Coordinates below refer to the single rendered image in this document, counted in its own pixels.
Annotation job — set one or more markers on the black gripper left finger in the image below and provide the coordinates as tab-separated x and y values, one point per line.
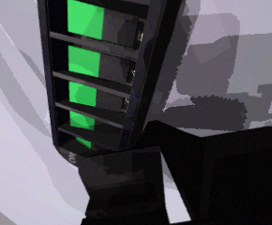
139	164

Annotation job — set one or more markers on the dark grey controller unit with green rocker switches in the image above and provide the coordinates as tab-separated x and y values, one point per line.
102	60

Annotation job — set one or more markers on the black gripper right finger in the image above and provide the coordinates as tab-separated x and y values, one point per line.
190	159

